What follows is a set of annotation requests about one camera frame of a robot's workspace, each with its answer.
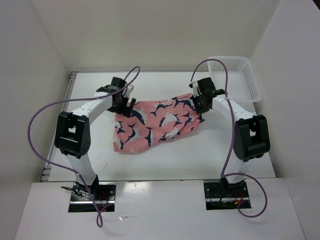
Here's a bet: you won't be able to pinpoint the pink shark print shorts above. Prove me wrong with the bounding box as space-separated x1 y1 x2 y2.
113 93 204 154

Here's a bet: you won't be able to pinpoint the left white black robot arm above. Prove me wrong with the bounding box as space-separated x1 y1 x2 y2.
54 77 136 200

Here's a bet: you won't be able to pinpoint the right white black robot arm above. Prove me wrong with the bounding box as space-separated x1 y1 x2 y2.
189 77 271 197

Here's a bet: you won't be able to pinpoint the white plastic mesh basket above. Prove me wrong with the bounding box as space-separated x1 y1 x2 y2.
207 56 262 103

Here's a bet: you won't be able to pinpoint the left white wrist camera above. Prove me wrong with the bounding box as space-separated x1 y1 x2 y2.
122 84 134 99

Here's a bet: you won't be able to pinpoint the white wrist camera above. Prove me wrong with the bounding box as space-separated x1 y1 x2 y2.
122 84 134 99
188 81 200 96

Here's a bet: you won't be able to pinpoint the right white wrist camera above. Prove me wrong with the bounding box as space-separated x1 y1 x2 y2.
188 81 200 96

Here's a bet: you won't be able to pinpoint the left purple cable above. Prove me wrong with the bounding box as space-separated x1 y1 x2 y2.
26 65 141 228

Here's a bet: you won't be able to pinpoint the purple cable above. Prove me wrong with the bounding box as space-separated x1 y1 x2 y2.
190 58 268 219
26 65 141 228

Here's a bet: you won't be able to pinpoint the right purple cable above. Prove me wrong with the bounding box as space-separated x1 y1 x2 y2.
190 58 268 219

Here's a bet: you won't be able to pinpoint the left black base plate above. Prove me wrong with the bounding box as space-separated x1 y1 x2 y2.
63 181 117 213

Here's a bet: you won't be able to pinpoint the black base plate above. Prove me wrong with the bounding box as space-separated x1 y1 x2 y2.
203 180 252 211
63 181 117 213

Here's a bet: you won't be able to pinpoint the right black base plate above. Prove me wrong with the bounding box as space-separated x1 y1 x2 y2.
203 180 252 211

